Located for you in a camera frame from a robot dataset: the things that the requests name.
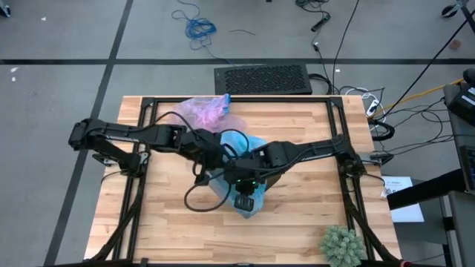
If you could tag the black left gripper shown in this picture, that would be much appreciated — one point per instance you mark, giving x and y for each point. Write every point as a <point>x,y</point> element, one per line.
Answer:
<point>206,148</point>

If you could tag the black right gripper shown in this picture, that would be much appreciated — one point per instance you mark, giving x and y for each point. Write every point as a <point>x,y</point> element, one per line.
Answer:
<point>245,174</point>

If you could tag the light blue trash bag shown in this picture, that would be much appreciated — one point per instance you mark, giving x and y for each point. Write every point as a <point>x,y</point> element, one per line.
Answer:
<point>252,202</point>

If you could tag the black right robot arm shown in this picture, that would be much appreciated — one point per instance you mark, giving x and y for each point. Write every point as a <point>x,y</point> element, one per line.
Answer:
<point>319,150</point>

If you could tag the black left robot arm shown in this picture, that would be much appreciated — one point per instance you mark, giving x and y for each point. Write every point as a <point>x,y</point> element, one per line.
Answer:
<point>111,130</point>

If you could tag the black perforated computer case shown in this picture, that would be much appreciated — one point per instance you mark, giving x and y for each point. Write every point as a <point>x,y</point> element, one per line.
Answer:
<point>263,79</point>

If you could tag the green artificial plant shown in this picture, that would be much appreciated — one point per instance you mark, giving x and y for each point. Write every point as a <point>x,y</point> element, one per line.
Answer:
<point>341,246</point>

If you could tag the white power strip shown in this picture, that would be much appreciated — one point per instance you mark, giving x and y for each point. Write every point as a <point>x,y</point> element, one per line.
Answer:
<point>373,107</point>

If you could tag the white paper sheet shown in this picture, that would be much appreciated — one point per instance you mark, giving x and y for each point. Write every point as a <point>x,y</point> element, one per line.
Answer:
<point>406,207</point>

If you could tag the black power strip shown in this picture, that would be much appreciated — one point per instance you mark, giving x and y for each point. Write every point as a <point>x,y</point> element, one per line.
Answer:
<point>321,23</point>

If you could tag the black beam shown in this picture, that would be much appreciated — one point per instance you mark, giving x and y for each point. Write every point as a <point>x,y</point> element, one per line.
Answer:
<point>426,189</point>

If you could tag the black equipment cart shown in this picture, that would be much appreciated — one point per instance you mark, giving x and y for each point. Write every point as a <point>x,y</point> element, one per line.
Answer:
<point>462,130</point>

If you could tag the black aluminium rig frame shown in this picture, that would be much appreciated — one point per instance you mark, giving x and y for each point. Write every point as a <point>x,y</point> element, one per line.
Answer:
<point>241,99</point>

